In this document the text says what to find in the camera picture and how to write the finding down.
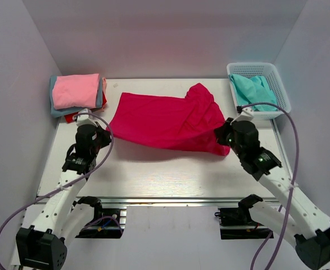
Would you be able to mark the crimson red t shirt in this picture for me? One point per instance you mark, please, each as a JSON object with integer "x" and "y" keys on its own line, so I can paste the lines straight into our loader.
{"x": 172, "y": 123}

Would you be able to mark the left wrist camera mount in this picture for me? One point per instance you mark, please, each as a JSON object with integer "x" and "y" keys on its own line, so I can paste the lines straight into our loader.
{"x": 84, "y": 118}

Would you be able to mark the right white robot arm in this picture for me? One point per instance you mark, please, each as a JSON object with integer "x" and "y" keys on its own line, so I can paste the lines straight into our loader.
{"x": 303, "y": 225}

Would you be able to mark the peach folded t shirt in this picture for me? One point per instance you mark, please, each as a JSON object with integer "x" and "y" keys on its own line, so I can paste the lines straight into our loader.
{"x": 104, "y": 84}

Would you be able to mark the teal crumpled t shirt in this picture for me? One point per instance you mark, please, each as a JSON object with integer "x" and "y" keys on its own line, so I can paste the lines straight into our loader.
{"x": 252, "y": 90}

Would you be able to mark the white plastic basket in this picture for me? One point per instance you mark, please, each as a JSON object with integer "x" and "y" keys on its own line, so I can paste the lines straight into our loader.
{"x": 270, "y": 73}

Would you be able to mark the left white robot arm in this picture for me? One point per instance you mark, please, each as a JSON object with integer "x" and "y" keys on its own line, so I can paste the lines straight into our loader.
{"x": 43, "y": 245}

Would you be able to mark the grey-blue folded t shirt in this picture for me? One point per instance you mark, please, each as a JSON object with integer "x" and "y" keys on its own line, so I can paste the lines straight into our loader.
{"x": 59, "y": 113}

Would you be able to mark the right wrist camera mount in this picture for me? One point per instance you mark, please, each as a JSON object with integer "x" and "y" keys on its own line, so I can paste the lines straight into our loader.
{"x": 244, "y": 114}

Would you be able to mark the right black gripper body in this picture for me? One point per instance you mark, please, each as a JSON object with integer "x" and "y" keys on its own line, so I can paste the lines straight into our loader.
{"x": 226, "y": 137}

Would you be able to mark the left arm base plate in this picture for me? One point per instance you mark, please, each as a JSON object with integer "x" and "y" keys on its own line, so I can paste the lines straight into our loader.
{"x": 107, "y": 223}

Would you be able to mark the aluminium table edge rail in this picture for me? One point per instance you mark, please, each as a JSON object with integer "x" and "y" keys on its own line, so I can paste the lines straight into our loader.
{"x": 123, "y": 202}

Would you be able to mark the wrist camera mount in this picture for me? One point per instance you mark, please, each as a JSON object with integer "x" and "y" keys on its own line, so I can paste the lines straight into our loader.
{"x": 84, "y": 118}
{"x": 244, "y": 114}

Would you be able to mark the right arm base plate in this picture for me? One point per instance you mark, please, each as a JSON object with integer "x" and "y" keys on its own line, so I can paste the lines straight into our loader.
{"x": 236, "y": 223}

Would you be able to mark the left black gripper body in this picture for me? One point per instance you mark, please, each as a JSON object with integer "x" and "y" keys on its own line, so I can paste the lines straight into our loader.
{"x": 102, "y": 140}

